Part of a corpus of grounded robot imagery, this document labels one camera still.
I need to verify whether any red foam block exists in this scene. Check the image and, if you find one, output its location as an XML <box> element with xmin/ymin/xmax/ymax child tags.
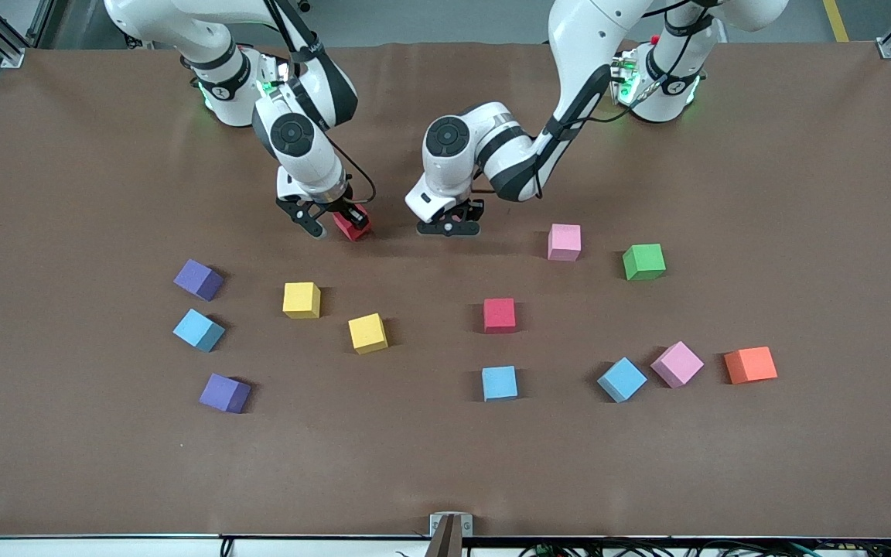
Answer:
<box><xmin>333</xmin><ymin>205</ymin><xmax>375</xmax><ymax>243</ymax></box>
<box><xmin>483</xmin><ymin>298</ymin><xmax>517</xmax><ymax>334</ymax></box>

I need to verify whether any pink foam block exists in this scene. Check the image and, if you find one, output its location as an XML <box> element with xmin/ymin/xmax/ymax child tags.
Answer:
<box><xmin>548</xmin><ymin>224</ymin><xmax>582</xmax><ymax>262</ymax></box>
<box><xmin>650</xmin><ymin>340</ymin><xmax>705</xmax><ymax>389</ymax></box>

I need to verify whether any yellow foam block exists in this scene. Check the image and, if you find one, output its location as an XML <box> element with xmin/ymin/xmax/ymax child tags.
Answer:
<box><xmin>348</xmin><ymin>313</ymin><xmax>389</xmax><ymax>356</ymax></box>
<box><xmin>282</xmin><ymin>282</ymin><xmax>322</xmax><ymax>320</ymax></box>

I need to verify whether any purple foam block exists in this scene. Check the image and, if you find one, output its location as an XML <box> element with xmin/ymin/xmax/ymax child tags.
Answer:
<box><xmin>199</xmin><ymin>373</ymin><xmax>252</xmax><ymax>415</ymax></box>
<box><xmin>173</xmin><ymin>258</ymin><xmax>225</xmax><ymax>302</ymax></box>

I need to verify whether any light blue foam block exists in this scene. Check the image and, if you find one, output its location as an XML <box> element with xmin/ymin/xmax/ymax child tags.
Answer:
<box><xmin>481</xmin><ymin>366</ymin><xmax>519</xmax><ymax>402</ymax></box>
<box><xmin>596</xmin><ymin>357</ymin><xmax>648</xmax><ymax>404</ymax></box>
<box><xmin>172</xmin><ymin>308</ymin><xmax>227</xmax><ymax>354</ymax></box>

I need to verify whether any green foam block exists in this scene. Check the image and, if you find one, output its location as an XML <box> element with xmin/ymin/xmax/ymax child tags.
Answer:
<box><xmin>622</xmin><ymin>243</ymin><xmax>667</xmax><ymax>282</ymax></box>

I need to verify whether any brown table mat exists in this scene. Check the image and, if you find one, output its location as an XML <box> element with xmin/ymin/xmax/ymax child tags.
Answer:
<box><xmin>0</xmin><ymin>39</ymin><xmax>891</xmax><ymax>540</ymax></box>

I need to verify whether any orange foam block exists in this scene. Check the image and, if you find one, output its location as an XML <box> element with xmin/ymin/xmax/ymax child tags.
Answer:
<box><xmin>724</xmin><ymin>346</ymin><xmax>779</xmax><ymax>385</ymax></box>

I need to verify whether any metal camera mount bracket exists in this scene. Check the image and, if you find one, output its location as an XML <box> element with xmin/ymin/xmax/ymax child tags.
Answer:
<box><xmin>428</xmin><ymin>512</ymin><xmax>474</xmax><ymax>557</ymax></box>

